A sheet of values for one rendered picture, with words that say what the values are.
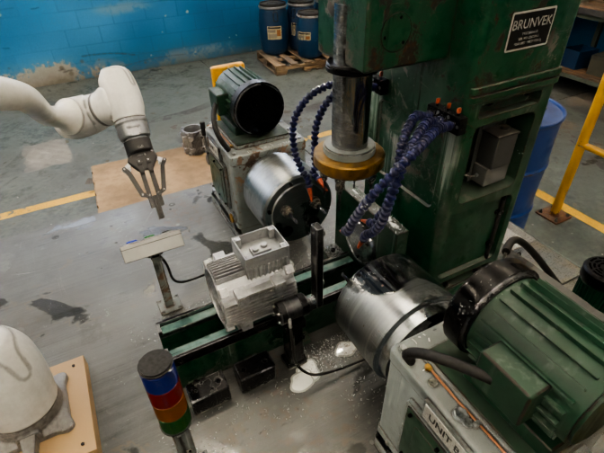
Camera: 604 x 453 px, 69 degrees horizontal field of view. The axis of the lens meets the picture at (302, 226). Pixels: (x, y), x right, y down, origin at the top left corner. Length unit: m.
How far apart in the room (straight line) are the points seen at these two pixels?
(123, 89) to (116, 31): 5.14
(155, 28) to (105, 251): 5.03
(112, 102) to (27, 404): 0.78
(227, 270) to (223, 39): 5.88
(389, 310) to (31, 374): 0.79
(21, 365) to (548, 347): 1.01
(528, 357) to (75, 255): 1.54
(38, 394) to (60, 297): 0.54
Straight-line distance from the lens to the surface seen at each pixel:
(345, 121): 1.05
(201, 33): 6.74
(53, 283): 1.75
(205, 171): 3.53
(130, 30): 6.53
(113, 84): 1.38
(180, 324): 1.28
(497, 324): 0.75
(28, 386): 1.17
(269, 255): 1.11
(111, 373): 1.40
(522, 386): 0.70
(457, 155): 1.11
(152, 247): 1.32
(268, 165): 1.44
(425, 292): 0.99
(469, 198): 1.25
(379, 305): 0.99
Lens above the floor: 1.85
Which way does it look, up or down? 37 degrees down
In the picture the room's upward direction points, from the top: 2 degrees counter-clockwise
